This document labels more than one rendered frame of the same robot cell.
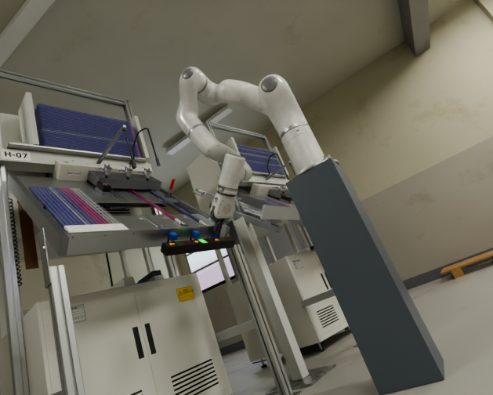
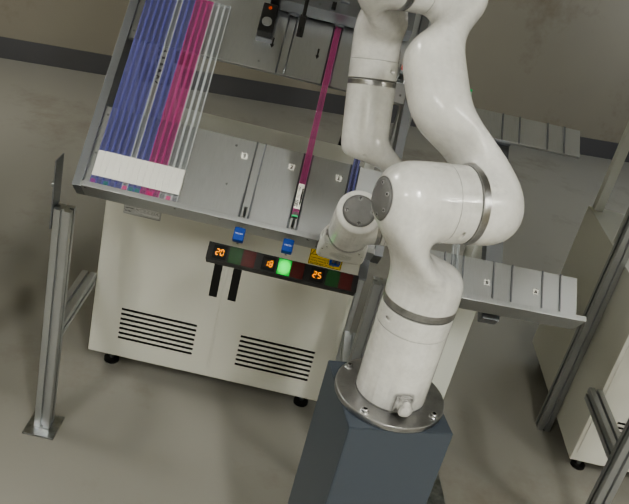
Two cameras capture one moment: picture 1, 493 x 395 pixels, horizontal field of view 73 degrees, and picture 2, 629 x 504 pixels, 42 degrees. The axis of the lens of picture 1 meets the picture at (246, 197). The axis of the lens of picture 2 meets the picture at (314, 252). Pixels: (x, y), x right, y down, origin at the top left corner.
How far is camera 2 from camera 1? 1.59 m
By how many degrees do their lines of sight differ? 66
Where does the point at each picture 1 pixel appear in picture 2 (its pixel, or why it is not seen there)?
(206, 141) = (346, 133)
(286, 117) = (392, 275)
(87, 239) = (105, 193)
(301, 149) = (370, 350)
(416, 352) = not seen: outside the picture
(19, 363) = not seen: hidden behind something
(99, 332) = (171, 242)
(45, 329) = (110, 208)
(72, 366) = (55, 311)
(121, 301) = not seen: hidden behind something
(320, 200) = (322, 444)
